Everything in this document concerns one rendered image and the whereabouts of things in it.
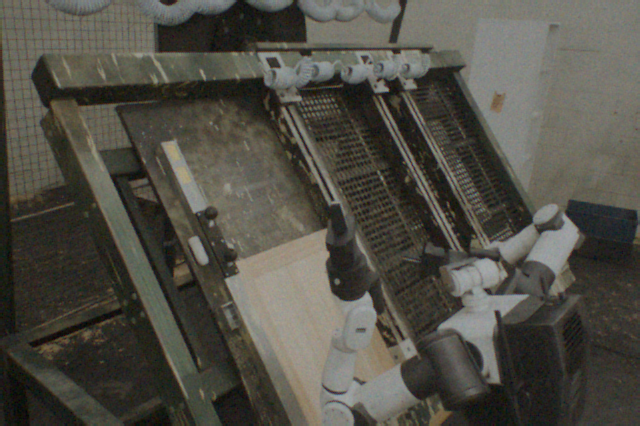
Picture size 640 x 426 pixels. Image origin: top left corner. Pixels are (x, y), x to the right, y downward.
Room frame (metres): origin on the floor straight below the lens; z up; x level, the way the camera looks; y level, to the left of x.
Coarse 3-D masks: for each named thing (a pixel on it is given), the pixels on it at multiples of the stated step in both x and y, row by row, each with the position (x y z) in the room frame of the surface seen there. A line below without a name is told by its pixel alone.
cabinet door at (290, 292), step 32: (256, 256) 1.51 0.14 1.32; (288, 256) 1.58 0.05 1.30; (320, 256) 1.67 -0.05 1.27; (256, 288) 1.44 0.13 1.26; (288, 288) 1.51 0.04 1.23; (320, 288) 1.58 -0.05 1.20; (288, 320) 1.43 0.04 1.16; (320, 320) 1.50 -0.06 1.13; (288, 352) 1.36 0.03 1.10; (320, 352) 1.43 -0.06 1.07; (384, 352) 1.57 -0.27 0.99; (320, 384) 1.36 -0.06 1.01
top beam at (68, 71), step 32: (64, 64) 1.44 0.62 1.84; (96, 64) 1.50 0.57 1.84; (128, 64) 1.57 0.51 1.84; (160, 64) 1.65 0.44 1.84; (192, 64) 1.73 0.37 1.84; (224, 64) 1.83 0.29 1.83; (256, 64) 1.93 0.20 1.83; (288, 64) 2.05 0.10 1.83; (352, 64) 2.33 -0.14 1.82; (448, 64) 2.93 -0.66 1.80; (64, 96) 1.42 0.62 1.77; (96, 96) 1.49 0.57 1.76; (128, 96) 1.58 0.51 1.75; (160, 96) 1.67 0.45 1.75; (192, 96) 1.77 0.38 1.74
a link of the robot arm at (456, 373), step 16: (432, 352) 1.02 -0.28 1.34; (448, 352) 1.01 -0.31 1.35; (464, 352) 1.03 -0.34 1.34; (400, 368) 1.06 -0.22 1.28; (416, 368) 1.03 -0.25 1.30; (432, 368) 1.01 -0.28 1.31; (448, 368) 0.99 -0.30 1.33; (464, 368) 0.99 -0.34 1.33; (416, 384) 1.01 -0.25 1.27; (432, 384) 1.00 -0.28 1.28; (448, 384) 0.97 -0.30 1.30; (464, 384) 0.97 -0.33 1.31; (480, 384) 0.98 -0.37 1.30
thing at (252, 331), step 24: (168, 144) 1.55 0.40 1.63; (168, 168) 1.52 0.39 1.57; (192, 192) 1.49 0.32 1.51; (192, 216) 1.45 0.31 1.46; (216, 264) 1.39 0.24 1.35; (240, 288) 1.38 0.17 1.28; (240, 312) 1.33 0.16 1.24; (264, 336) 1.32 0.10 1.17; (264, 360) 1.28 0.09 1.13; (264, 384) 1.27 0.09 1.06; (288, 384) 1.27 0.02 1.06; (288, 408) 1.22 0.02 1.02
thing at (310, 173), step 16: (304, 80) 1.89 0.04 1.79; (272, 96) 1.94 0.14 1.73; (288, 96) 1.92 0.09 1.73; (272, 112) 1.94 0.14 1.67; (288, 112) 1.94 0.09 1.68; (288, 128) 1.89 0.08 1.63; (288, 144) 1.89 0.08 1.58; (304, 144) 1.90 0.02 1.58; (304, 160) 1.84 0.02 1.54; (304, 176) 1.84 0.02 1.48; (320, 176) 1.85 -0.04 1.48; (320, 192) 1.79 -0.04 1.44; (320, 208) 1.79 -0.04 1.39; (384, 320) 1.61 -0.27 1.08; (384, 336) 1.60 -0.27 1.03; (400, 336) 1.60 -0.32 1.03; (400, 352) 1.56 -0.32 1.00; (416, 352) 1.59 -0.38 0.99
